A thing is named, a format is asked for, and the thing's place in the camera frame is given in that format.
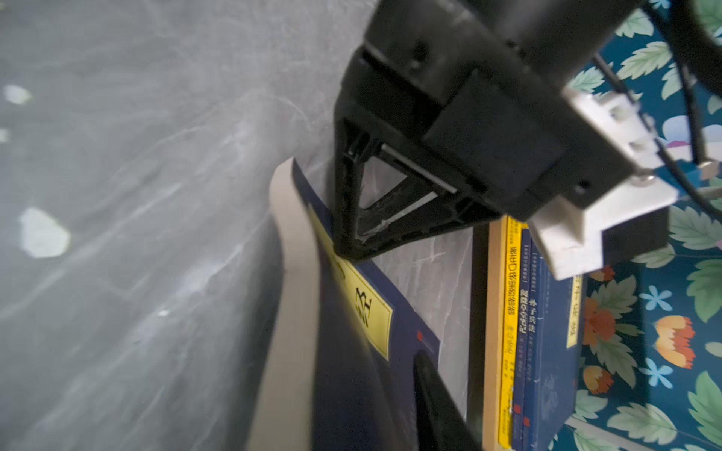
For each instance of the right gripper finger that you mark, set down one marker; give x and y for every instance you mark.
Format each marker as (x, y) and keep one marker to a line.
(439, 424)

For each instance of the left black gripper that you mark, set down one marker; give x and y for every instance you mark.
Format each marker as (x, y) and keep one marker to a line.
(472, 92)

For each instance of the white wooden two-tier shelf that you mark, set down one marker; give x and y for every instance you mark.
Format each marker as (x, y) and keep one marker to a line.
(485, 333)

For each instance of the yellow book on lower shelf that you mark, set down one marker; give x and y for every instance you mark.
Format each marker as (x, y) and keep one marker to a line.
(513, 264)

